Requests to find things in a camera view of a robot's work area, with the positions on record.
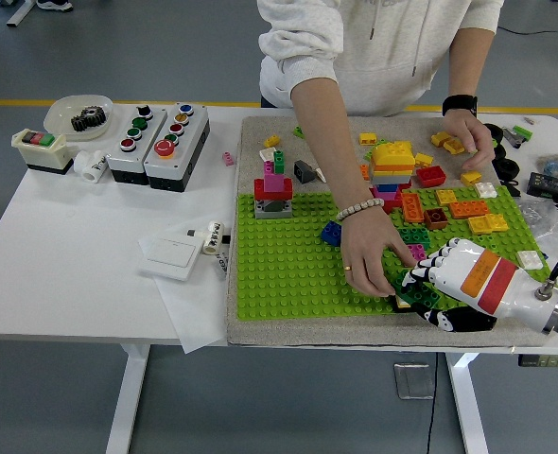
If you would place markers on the person's right hand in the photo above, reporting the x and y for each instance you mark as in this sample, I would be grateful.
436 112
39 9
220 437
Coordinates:
369 250

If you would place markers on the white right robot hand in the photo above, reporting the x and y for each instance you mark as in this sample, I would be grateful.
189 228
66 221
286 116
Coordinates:
487 279

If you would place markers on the person's left hand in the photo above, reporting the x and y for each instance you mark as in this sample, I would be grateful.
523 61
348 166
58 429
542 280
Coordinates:
468 134

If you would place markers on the yellow small brick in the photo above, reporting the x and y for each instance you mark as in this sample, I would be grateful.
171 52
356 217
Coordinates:
470 178
272 141

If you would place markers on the pink square brick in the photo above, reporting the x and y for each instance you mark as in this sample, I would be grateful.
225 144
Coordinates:
418 250

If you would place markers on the dark green long brick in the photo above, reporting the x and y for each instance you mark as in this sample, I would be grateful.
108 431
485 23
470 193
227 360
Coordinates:
416 235
423 295

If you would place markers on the person's right forearm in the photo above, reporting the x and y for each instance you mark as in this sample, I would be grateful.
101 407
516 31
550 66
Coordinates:
336 151

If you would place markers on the person's left forearm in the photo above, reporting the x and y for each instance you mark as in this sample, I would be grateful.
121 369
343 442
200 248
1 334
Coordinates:
468 61

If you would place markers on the yellow square brick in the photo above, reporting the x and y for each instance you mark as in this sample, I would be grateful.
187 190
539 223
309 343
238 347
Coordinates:
424 160
497 221
446 197
402 145
440 139
478 224
368 139
454 146

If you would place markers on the blue square brick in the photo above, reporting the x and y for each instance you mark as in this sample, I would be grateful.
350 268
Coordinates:
330 234

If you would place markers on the white square brick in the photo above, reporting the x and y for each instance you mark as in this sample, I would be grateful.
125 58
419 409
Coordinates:
486 190
320 175
266 155
529 259

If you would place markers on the small green flat brick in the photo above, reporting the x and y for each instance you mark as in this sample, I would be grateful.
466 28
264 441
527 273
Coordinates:
522 131

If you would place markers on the red square brick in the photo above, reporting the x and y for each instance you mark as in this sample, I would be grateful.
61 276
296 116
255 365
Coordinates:
431 177

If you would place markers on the orange long brick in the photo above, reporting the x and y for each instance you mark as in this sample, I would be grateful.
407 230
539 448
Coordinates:
470 209
411 208

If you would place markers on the dark brown square brick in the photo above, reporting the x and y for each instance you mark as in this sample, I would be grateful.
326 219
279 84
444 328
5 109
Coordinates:
435 219

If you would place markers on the orange square brick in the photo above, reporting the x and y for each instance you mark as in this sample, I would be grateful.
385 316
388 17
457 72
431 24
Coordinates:
365 172

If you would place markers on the brick tower with yellow roof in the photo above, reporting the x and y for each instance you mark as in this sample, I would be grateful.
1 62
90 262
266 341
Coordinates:
392 161

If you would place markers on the lime green brick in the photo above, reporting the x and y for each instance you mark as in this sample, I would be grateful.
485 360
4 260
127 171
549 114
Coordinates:
369 152

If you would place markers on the dark grey slope brick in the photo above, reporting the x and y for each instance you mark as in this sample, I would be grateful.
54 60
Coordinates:
302 172

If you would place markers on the red pink green brick tower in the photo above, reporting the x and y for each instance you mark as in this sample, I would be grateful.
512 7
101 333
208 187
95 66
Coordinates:
272 189

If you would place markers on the green stacked brick pair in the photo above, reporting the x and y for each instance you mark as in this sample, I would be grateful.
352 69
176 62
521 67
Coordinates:
299 132

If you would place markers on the small pink brick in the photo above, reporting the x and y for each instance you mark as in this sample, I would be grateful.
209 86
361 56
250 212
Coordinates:
228 159

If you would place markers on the black rubber tyre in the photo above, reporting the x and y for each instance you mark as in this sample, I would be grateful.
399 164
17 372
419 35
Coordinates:
496 132
501 152
502 166

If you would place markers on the black wristwatch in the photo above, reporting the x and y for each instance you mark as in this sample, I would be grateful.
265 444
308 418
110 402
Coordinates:
458 105

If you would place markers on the small screw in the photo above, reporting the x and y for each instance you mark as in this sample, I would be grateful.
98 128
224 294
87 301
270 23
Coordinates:
529 120

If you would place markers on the small black rubber part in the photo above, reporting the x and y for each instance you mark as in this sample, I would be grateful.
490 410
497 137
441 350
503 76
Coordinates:
513 188

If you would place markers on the clear plastic bag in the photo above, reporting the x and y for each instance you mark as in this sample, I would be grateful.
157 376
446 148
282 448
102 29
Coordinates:
532 213

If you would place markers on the lime green studded baseplate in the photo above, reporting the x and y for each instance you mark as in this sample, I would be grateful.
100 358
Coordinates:
284 284

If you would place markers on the black digital meter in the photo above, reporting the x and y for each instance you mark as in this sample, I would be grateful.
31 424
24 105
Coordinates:
548 185

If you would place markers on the desk control panel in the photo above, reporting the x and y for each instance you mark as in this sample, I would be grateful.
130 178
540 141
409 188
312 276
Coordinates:
544 361

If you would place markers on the grey-brown mat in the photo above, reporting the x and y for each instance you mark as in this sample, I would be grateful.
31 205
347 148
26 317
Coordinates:
307 333

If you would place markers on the metal floor plate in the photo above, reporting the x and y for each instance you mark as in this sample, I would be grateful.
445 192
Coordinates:
413 380

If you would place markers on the white table leg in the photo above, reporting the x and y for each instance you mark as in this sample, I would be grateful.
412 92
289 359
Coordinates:
465 406
125 402

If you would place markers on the printed paper label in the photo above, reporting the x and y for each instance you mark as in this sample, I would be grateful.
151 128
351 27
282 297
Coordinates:
222 269

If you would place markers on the white labelled tube fitting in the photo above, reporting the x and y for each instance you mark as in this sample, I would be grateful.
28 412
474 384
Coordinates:
213 239

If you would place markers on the white paper sheet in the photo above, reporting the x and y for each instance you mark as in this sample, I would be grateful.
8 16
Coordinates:
194 312

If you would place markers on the grey emergency stop control box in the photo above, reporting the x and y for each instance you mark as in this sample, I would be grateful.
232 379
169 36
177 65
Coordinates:
184 161

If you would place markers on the grey four-button control box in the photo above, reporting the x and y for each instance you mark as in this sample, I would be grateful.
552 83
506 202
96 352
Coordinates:
118 163

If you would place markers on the white pipe tee fitting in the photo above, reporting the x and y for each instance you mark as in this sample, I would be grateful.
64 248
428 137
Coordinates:
90 168

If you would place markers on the black metal gear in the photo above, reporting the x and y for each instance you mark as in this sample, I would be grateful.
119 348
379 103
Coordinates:
87 120

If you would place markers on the translucent white bowl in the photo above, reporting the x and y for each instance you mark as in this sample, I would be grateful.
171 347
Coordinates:
61 111

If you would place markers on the black white sneaker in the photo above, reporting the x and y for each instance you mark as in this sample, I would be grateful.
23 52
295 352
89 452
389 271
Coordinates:
54 5

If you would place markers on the white stand foot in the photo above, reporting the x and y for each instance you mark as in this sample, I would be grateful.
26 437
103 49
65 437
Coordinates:
21 13

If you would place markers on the white wall switch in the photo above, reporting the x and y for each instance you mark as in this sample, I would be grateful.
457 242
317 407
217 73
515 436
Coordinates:
168 257

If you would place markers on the cream switch box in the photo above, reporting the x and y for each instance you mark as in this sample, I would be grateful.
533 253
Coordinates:
47 158

